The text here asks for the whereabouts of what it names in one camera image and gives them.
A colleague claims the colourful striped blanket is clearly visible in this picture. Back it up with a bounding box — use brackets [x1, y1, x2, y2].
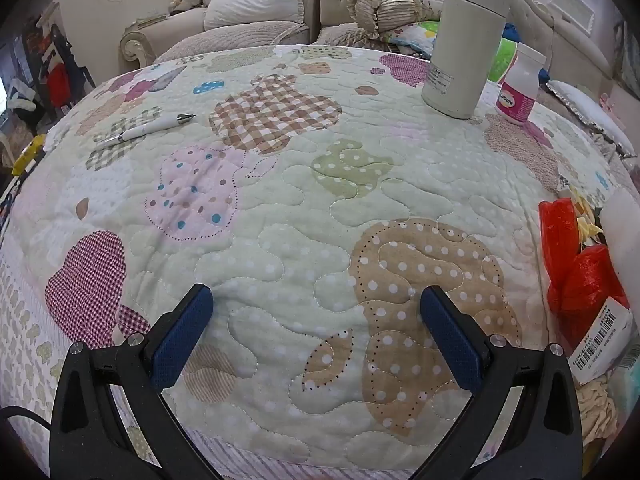
[381, 21, 511, 82]

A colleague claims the striped bolster pillow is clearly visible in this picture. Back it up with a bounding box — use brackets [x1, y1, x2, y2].
[347, 0, 444, 39]

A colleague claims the white ruffled pillow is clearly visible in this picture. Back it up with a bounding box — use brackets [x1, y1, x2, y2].
[203, 0, 305, 30]

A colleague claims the patchwork quilt table cover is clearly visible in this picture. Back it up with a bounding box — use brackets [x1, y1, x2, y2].
[1, 46, 616, 479]

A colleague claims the white thermos bottle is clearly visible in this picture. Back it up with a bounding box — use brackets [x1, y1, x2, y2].
[422, 0, 510, 119]

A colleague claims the yellow candy wrapper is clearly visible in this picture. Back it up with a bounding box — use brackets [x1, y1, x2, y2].
[568, 186, 603, 246]

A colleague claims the white pink pill bottle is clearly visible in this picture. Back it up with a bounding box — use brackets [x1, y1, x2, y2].
[496, 42, 546, 126]

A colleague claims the red plastic bag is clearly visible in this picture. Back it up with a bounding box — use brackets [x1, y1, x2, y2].
[538, 198, 629, 348]

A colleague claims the beige tufted sofa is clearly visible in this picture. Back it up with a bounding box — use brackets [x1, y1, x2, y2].
[119, 0, 613, 93]

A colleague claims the white satin cushion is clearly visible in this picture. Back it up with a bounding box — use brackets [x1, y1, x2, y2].
[546, 80, 637, 157]

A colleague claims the white barcode label box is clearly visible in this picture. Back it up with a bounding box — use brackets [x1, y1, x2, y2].
[568, 298, 634, 386]

